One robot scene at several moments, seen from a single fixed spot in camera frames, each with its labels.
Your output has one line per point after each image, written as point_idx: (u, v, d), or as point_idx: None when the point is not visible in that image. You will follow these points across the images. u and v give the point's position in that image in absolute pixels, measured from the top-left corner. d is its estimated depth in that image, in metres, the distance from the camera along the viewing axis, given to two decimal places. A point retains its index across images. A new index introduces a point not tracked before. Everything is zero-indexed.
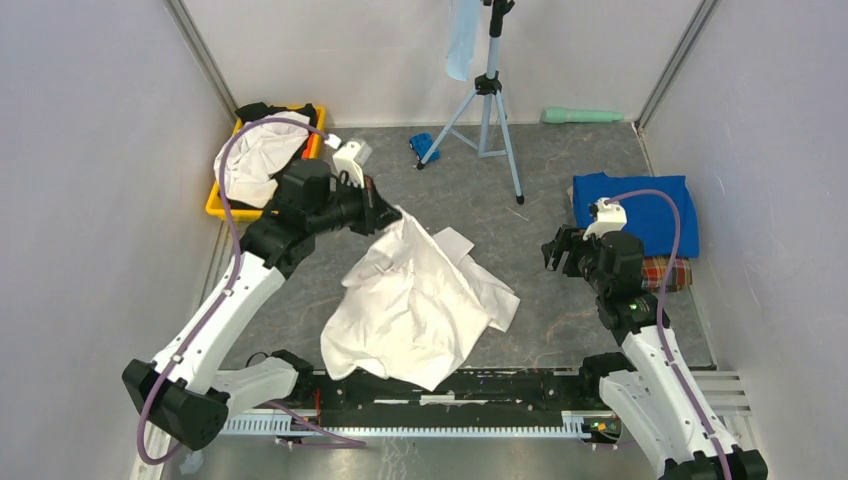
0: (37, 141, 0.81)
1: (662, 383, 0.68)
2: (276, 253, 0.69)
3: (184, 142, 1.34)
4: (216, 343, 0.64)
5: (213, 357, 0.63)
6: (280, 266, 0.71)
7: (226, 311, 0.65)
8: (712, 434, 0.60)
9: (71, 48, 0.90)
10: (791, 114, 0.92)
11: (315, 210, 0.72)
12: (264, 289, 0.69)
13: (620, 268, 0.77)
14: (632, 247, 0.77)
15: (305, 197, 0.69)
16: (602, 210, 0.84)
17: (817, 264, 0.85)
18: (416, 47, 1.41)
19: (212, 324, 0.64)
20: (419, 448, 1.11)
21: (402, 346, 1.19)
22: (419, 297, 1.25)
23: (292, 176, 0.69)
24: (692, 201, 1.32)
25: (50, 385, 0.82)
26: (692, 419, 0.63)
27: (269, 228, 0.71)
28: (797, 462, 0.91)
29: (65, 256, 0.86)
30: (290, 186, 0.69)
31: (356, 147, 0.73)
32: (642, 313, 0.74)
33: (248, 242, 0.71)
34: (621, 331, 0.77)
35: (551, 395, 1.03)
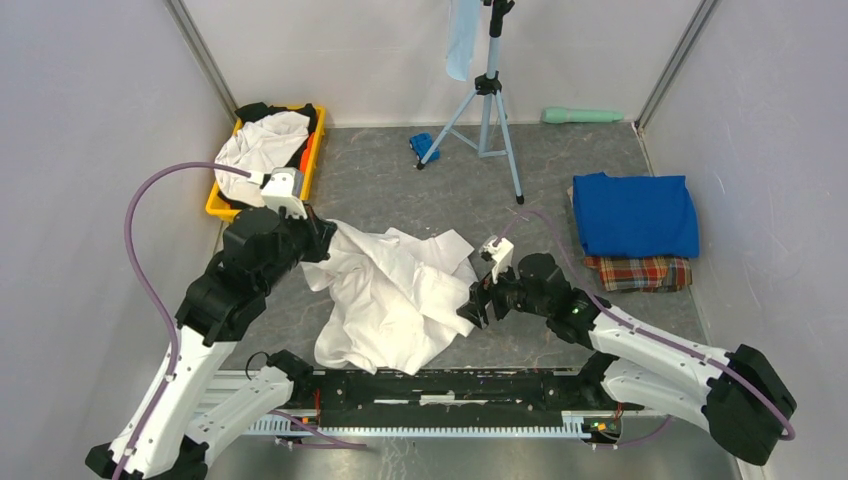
0: (36, 141, 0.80)
1: (641, 349, 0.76)
2: (221, 321, 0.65)
3: (184, 142, 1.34)
4: (168, 426, 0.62)
5: (170, 441, 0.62)
6: (228, 334, 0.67)
7: (170, 395, 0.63)
8: (706, 358, 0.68)
9: (71, 48, 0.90)
10: (791, 114, 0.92)
11: (270, 257, 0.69)
12: (210, 366, 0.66)
13: (549, 287, 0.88)
14: (547, 266, 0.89)
15: (251, 255, 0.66)
16: (494, 251, 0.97)
17: (817, 264, 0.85)
18: (417, 48, 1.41)
19: (159, 409, 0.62)
20: (419, 448, 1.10)
21: (377, 335, 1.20)
22: (387, 292, 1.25)
23: (235, 231, 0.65)
24: (692, 202, 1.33)
25: (52, 384, 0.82)
26: (685, 360, 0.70)
27: (210, 289, 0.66)
28: (799, 462, 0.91)
29: (65, 256, 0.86)
30: (230, 244, 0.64)
31: (289, 175, 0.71)
32: (587, 312, 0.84)
33: (182, 313, 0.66)
34: (584, 337, 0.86)
35: (551, 395, 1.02)
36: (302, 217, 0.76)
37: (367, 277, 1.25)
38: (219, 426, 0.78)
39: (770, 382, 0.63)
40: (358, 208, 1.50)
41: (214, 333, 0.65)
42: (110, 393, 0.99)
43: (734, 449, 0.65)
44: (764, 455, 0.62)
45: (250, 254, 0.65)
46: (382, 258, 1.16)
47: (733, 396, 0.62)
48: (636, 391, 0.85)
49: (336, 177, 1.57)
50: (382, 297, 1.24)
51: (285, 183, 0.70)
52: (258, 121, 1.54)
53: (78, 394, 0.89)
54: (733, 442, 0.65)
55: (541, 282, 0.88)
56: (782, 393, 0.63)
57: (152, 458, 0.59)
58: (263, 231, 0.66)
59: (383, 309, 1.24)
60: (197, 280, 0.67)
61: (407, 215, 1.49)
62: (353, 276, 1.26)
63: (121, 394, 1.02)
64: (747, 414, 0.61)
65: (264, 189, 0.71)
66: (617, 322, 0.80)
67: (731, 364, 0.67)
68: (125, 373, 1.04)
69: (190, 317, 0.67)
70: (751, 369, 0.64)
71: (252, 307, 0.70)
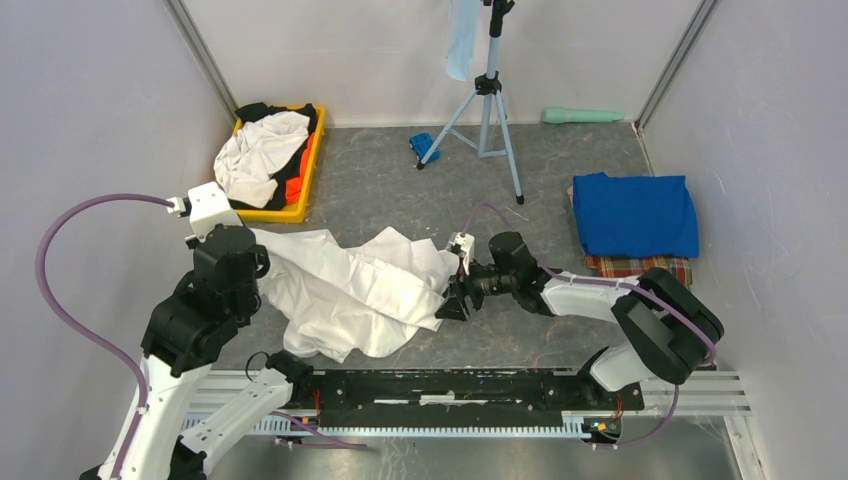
0: (36, 141, 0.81)
1: (575, 295, 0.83)
2: (186, 348, 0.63)
3: (184, 143, 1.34)
4: (151, 454, 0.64)
5: (154, 466, 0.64)
6: (198, 361, 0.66)
7: (146, 424, 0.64)
8: (617, 283, 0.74)
9: (69, 47, 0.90)
10: (792, 113, 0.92)
11: (245, 277, 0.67)
12: (184, 392, 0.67)
13: (515, 261, 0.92)
14: (513, 240, 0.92)
15: (223, 275, 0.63)
16: (462, 243, 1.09)
17: (817, 265, 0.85)
18: (417, 47, 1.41)
19: (137, 440, 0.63)
20: (419, 448, 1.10)
21: (331, 325, 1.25)
22: (321, 286, 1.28)
23: (207, 251, 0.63)
24: (692, 201, 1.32)
25: (50, 385, 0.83)
26: (606, 291, 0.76)
27: (175, 312, 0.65)
28: (797, 461, 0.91)
29: (62, 253, 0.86)
30: (202, 263, 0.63)
31: (217, 189, 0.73)
32: (543, 278, 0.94)
33: (148, 343, 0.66)
34: (544, 307, 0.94)
35: (552, 395, 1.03)
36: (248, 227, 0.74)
37: (295, 280, 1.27)
38: (217, 434, 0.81)
39: (680, 297, 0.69)
40: (357, 207, 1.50)
41: (181, 361, 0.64)
42: (108, 393, 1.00)
43: (661, 372, 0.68)
44: (684, 370, 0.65)
45: (220, 275, 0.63)
46: (310, 258, 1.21)
47: (640, 304, 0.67)
48: (608, 359, 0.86)
49: (336, 177, 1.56)
50: (319, 293, 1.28)
51: (216, 198, 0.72)
52: (258, 122, 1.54)
53: (73, 395, 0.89)
54: (655, 362, 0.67)
55: (507, 255, 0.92)
56: (695, 307, 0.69)
57: None
58: (236, 252, 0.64)
59: (329, 302, 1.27)
60: (163, 305, 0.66)
61: (407, 215, 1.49)
62: (283, 282, 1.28)
63: (119, 394, 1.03)
64: (654, 320, 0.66)
65: (194, 214, 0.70)
66: (561, 279, 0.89)
67: (643, 283, 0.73)
68: (123, 373, 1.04)
69: (157, 347, 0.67)
70: (658, 286, 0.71)
71: (222, 332, 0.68)
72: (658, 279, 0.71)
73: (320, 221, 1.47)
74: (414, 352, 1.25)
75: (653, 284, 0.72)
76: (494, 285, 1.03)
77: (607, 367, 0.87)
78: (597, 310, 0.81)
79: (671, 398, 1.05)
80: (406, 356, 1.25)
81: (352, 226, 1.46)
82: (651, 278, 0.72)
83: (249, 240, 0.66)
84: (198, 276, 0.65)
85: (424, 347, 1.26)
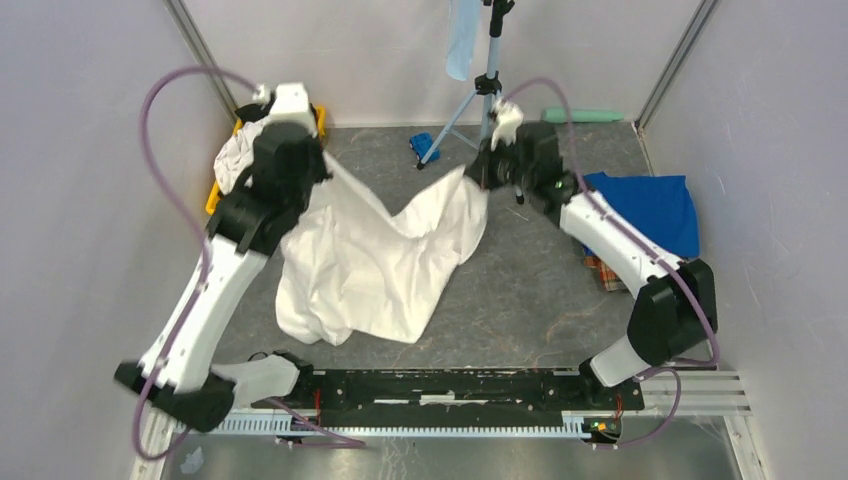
0: (39, 142, 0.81)
1: (603, 236, 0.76)
2: (253, 232, 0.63)
3: (185, 143, 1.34)
4: (199, 343, 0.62)
5: (201, 351, 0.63)
6: (259, 247, 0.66)
7: (199, 313, 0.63)
8: (657, 258, 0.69)
9: (71, 47, 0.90)
10: (792, 113, 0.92)
11: (303, 165, 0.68)
12: (242, 275, 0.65)
13: (539, 153, 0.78)
14: (543, 130, 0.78)
15: (282, 166, 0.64)
16: (500, 113, 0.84)
17: (816, 265, 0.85)
18: (418, 47, 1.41)
19: (191, 321, 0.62)
20: (418, 448, 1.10)
21: (337, 302, 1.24)
22: (354, 253, 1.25)
23: (265, 139, 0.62)
24: (692, 201, 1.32)
25: (55, 384, 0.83)
26: (635, 253, 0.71)
27: (240, 201, 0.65)
28: (796, 461, 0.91)
29: (65, 253, 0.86)
30: (259, 154, 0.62)
31: (298, 88, 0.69)
32: (569, 189, 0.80)
33: (213, 227, 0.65)
34: (556, 210, 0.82)
35: (551, 395, 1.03)
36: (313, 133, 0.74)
37: (332, 231, 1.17)
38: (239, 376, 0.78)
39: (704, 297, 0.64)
40: None
41: (247, 241, 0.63)
42: (111, 393, 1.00)
43: (642, 346, 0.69)
44: (663, 355, 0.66)
45: (278, 163, 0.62)
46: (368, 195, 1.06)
47: (663, 292, 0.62)
48: (614, 358, 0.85)
49: None
50: (345, 257, 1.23)
51: (297, 97, 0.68)
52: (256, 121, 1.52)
53: (76, 396, 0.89)
54: (644, 339, 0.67)
55: (533, 144, 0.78)
56: (710, 310, 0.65)
57: (185, 369, 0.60)
58: (291, 141, 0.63)
59: (344, 273, 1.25)
60: (227, 196, 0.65)
61: None
62: (311, 235, 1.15)
63: (120, 394, 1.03)
64: (669, 313, 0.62)
65: (274, 108, 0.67)
66: (592, 205, 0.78)
67: (678, 269, 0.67)
68: None
69: (221, 230, 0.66)
70: (690, 278, 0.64)
71: (283, 222, 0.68)
72: (696, 272, 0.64)
73: None
74: (414, 351, 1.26)
75: (688, 273, 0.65)
76: (508, 172, 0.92)
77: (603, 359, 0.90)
78: (607, 255, 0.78)
79: (671, 398, 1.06)
80: (406, 356, 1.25)
81: None
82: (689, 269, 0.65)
83: (303, 130, 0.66)
84: (256, 166, 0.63)
85: (424, 347, 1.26)
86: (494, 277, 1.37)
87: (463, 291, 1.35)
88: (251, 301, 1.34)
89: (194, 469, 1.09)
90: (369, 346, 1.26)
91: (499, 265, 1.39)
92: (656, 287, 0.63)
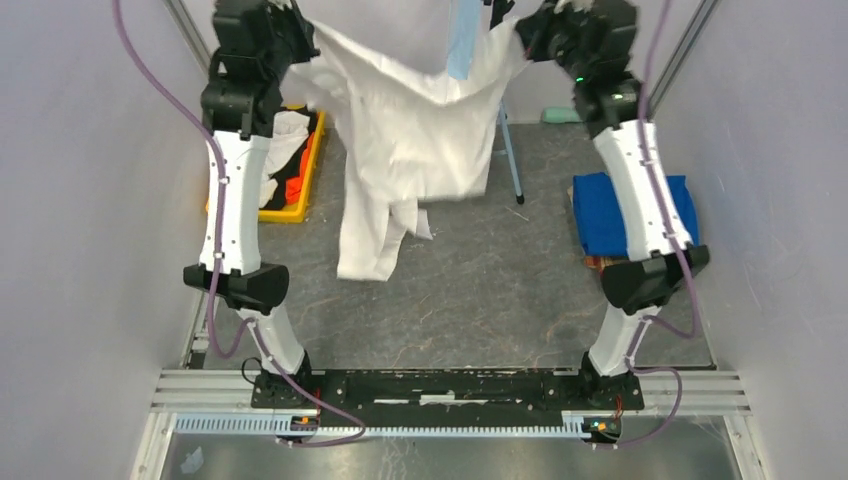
0: (41, 143, 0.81)
1: (632, 181, 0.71)
2: (250, 109, 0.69)
3: (184, 143, 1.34)
4: (243, 221, 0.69)
5: (247, 234, 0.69)
6: (260, 129, 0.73)
7: (232, 199, 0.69)
8: (674, 233, 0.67)
9: (72, 48, 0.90)
10: (793, 114, 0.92)
11: (267, 44, 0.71)
12: (255, 161, 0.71)
13: (611, 41, 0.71)
14: (625, 16, 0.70)
15: (248, 39, 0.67)
16: None
17: (817, 266, 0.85)
18: (418, 47, 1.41)
19: (230, 208, 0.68)
20: (418, 448, 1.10)
21: (386, 175, 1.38)
22: (392, 123, 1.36)
23: (223, 16, 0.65)
24: (692, 201, 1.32)
25: (55, 386, 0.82)
26: (652, 218, 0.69)
27: (223, 90, 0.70)
28: (796, 462, 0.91)
29: (65, 254, 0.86)
30: (223, 30, 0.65)
31: None
32: (626, 104, 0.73)
33: (209, 121, 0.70)
34: (598, 120, 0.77)
35: (552, 394, 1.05)
36: (284, 8, 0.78)
37: (368, 103, 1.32)
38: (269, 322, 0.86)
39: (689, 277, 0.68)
40: None
41: (248, 122, 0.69)
42: (111, 394, 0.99)
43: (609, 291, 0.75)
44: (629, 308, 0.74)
45: (246, 34, 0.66)
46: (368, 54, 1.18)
47: (659, 272, 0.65)
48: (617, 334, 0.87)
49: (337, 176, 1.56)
50: (382, 128, 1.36)
51: None
52: None
53: (76, 397, 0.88)
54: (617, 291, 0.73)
55: (604, 30, 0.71)
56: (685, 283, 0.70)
57: (242, 256, 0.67)
58: (249, 6, 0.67)
59: (387, 145, 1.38)
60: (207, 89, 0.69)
61: None
62: (343, 89, 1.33)
63: (120, 395, 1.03)
64: (655, 288, 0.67)
65: None
66: (640, 135, 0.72)
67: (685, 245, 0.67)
68: (123, 374, 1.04)
69: (219, 122, 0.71)
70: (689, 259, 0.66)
71: (269, 97, 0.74)
72: (697, 257, 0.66)
73: (320, 221, 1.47)
74: (414, 351, 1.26)
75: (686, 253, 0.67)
76: (561, 49, 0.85)
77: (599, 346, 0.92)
78: (622, 195, 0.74)
79: (672, 399, 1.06)
80: (406, 356, 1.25)
81: None
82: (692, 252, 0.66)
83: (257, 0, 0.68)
84: (225, 43, 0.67)
85: (424, 347, 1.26)
86: (493, 277, 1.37)
87: (463, 291, 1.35)
88: None
89: (195, 468, 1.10)
90: (368, 346, 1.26)
91: (499, 264, 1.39)
92: (649, 257, 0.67)
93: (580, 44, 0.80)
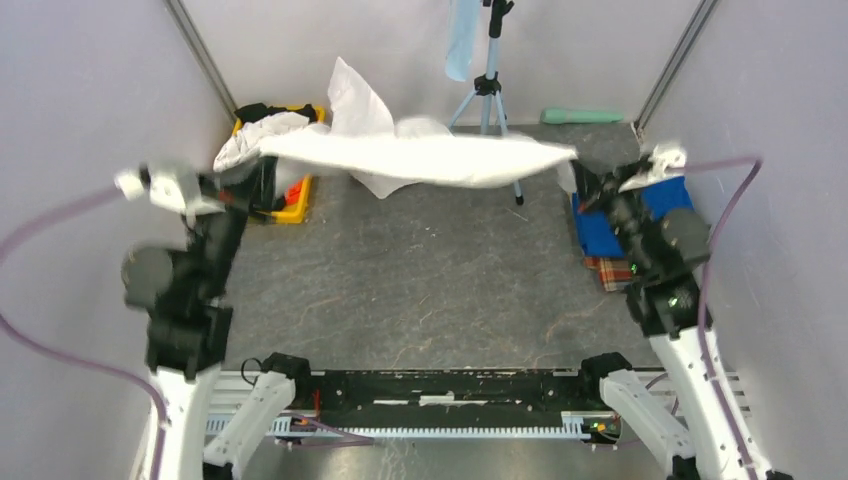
0: (39, 143, 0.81)
1: (697, 402, 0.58)
2: (197, 351, 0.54)
3: (184, 144, 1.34)
4: (184, 459, 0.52)
5: (192, 462, 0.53)
6: (209, 363, 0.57)
7: (174, 441, 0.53)
8: (748, 464, 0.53)
9: (71, 49, 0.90)
10: (791, 115, 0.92)
11: (200, 269, 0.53)
12: (203, 394, 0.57)
13: (674, 265, 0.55)
14: (699, 228, 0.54)
15: (177, 288, 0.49)
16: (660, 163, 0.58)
17: (815, 266, 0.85)
18: (417, 48, 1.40)
19: (168, 446, 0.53)
20: (418, 448, 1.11)
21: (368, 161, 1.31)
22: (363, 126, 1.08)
23: (133, 298, 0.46)
24: (691, 203, 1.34)
25: (53, 387, 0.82)
26: (725, 441, 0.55)
27: (167, 328, 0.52)
28: (795, 461, 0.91)
29: (65, 254, 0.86)
30: (135, 299, 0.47)
31: (167, 183, 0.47)
32: (686, 308, 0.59)
33: (152, 357, 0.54)
34: (655, 324, 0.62)
35: (551, 395, 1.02)
36: (215, 208, 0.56)
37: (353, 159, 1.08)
38: (238, 442, 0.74)
39: None
40: (358, 208, 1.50)
41: (194, 366, 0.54)
42: (110, 396, 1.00)
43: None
44: None
45: (180, 302, 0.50)
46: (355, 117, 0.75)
47: None
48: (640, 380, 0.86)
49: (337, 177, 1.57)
50: None
51: (172, 198, 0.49)
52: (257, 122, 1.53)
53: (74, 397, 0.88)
54: None
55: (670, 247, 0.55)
56: None
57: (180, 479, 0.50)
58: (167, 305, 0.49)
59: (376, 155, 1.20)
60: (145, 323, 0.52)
61: (406, 215, 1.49)
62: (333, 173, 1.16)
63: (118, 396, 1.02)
64: None
65: (153, 199, 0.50)
66: (702, 347, 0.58)
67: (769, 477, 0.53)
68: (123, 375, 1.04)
69: (164, 358, 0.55)
70: None
71: (222, 318, 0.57)
72: None
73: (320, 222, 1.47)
74: (413, 352, 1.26)
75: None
76: (619, 227, 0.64)
77: (618, 391, 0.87)
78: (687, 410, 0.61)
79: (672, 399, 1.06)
80: (406, 356, 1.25)
81: (352, 227, 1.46)
82: None
83: (172, 257, 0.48)
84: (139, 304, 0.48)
85: (424, 348, 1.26)
86: (493, 278, 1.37)
87: (463, 292, 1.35)
88: (251, 302, 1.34)
89: None
90: (368, 347, 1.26)
91: (499, 265, 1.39)
92: None
93: (641, 228, 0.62)
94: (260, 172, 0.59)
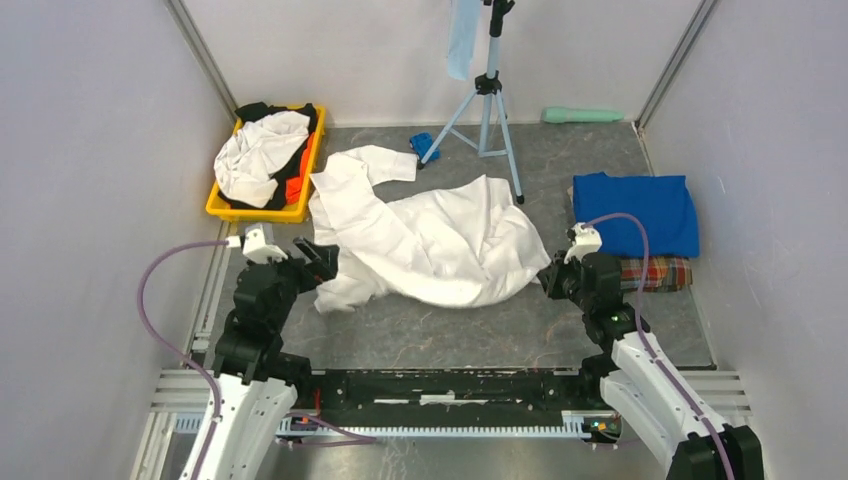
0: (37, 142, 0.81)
1: (651, 380, 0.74)
2: (254, 360, 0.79)
3: (184, 143, 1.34)
4: (221, 460, 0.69)
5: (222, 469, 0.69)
6: (259, 374, 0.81)
7: (218, 439, 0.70)
8: (701, 414, 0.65)
9: (69, 47, 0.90)
10: (792, 114, 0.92)
11: (271, 305, 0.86)
12: (247, 402, 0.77)
13: (600, 286, 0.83)
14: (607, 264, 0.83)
15: (252, 306, 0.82)
16: (579, 235, 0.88)
17: (817, 266, 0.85)
18: (417, 47, 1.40)
19: (215, 441, 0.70)
20: (419, 448, 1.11)
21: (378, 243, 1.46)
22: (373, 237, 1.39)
23: (242, 293, 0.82)
24: (692, 202, 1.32)
25: (53, 386, 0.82)
26: (679, 404, 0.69)
27: (237, 343, 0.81)
28: (796, 461, 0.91)
29: (63, 252, 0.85)
30: (241, 303, 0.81)
31: (257, 231, 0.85)
32: (625, 324, 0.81)
33: (219, 364, 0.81)
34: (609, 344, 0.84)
35: (551, 394, 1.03)
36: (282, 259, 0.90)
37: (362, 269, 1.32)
38: (242, 465, 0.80)
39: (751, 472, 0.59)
40: None
41: (250, 371, 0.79)
42: (111, 395, 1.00)
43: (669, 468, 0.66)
44: None
45: (256, 306, 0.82)
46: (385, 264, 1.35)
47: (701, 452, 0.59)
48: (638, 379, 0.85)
49: None
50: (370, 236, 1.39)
51: (256, 238, 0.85)
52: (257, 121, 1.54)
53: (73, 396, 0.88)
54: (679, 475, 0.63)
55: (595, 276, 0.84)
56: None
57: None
58: (251, 305, 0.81)
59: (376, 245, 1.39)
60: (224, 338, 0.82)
61: None
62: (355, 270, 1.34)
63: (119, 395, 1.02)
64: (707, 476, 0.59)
65: (246, 247, 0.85)
66: (643, 342, 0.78)
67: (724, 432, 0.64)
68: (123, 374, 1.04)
69: (227, 365, 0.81)
70: (736, 445, 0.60)
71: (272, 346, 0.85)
72: (742, 441, 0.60)
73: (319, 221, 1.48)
74: (414, 351, 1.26)
75: (731, 438, 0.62)
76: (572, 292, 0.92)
77: (617, 389, 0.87)
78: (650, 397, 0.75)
79: None
80: (406, 356, 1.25)
81: None
82: (733, 435, 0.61)
83: (264, 282, 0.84)
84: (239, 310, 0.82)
85: (424, 347, 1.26)
86: None
87: None
88: None
89: None
90: (369, 347, 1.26)
91: None
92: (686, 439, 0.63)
93: (582, 283, 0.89)
94: (327, 254, 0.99)
